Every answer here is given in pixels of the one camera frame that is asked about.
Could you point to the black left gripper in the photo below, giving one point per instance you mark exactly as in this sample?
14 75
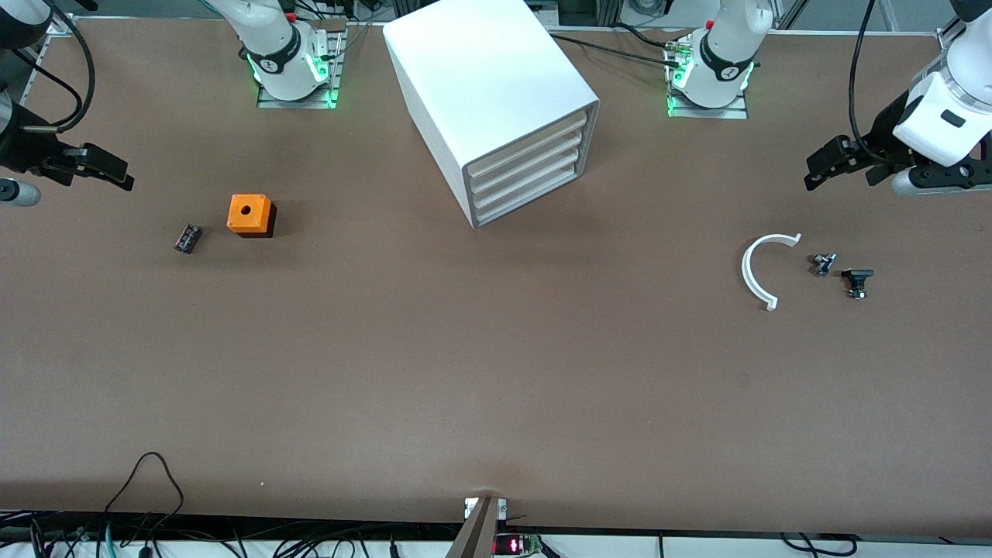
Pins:
883 136

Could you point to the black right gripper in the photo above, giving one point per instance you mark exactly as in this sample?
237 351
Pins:
23 149

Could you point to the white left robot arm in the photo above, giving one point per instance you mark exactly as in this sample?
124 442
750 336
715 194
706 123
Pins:
725 56

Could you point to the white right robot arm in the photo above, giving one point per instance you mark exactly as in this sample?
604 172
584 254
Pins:
273 40

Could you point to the small chrome metal fitting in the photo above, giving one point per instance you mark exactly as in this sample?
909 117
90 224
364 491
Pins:
823 264

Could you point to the small black contact block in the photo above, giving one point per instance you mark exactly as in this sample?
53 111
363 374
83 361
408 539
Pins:
187 239

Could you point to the aluminium corner profile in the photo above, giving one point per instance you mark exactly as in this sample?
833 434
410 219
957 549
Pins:
60 25
942 40

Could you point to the orange box with hole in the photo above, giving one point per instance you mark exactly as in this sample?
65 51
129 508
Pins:
248 211

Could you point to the red lit circuit board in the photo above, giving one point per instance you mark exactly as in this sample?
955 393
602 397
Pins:
515 545

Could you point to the black switch component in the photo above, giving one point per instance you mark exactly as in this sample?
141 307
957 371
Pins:
856 280

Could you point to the white semicircular bracket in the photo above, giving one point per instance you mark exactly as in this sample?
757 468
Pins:
748 271

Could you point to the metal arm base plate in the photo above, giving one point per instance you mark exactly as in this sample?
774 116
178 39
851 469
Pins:
335 74
709 112

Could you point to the camera mount post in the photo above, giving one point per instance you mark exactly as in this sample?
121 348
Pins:
477 531

